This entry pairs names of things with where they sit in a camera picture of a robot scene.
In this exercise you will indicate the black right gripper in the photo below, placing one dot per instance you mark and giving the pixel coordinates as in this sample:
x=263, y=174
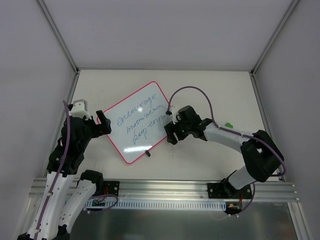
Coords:
x=172, y=131

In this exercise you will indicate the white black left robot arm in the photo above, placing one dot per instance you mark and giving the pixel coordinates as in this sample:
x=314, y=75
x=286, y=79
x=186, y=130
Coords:
x=56, y=213

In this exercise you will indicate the white slotted cable duct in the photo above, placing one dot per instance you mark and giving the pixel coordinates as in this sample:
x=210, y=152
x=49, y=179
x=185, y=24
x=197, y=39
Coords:
x=194, y=205

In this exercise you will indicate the black whiteboard stand clip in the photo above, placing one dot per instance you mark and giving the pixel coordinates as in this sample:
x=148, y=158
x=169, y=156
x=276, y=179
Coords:
x=147, y=153

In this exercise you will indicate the aluminium corner frame post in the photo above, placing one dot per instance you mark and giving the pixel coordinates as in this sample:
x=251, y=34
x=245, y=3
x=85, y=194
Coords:
x=274, y=36

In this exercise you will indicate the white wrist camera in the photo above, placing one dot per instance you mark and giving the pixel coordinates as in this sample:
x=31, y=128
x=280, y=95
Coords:
x=174, y=113
x=79, y=109

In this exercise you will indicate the pink framed whiteboard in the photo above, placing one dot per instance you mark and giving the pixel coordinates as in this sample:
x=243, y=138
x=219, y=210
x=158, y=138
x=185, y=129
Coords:
x=137, y=122

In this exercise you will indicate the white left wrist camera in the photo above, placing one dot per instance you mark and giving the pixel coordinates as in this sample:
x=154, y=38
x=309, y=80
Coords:
x=79, y=109

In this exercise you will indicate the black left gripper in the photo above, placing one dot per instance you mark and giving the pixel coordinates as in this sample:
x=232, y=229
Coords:
x=94, y=126

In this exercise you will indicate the green bone shaped eraser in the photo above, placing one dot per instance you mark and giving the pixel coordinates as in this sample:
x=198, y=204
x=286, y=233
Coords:
x=229, y=125

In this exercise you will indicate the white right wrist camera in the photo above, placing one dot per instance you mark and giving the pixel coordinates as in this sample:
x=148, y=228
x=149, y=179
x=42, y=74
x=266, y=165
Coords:
x=174, y=113

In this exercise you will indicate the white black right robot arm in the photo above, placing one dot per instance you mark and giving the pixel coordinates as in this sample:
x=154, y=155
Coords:
x=260, y=154

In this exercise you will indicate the aluminium mounting rail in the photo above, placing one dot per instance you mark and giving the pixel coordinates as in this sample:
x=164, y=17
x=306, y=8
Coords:
x=191, y=190

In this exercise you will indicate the left aluminium corner post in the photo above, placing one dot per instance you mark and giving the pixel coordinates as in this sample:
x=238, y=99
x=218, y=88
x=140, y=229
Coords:
x=57, y=34

